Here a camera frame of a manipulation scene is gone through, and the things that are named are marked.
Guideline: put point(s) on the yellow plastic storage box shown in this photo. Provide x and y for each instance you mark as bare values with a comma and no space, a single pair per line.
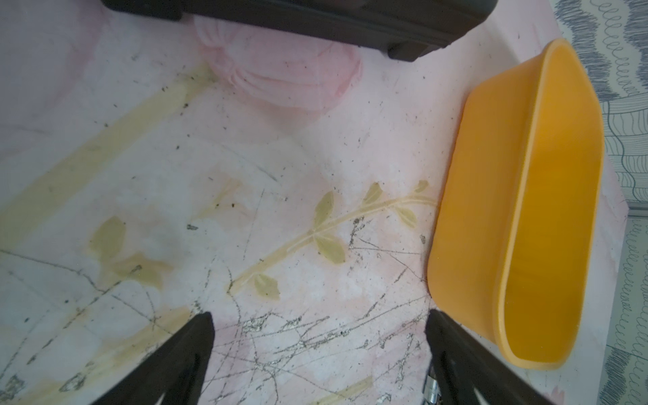
510,254

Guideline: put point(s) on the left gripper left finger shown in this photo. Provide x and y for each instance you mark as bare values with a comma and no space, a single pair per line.
174,373

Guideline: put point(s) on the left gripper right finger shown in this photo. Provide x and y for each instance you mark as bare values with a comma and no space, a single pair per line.
469,374

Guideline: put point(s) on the pile of silver bits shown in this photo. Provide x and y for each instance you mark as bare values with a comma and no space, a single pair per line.
431,391

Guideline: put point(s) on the black plastic tool case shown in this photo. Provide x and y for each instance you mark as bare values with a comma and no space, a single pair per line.
404,30

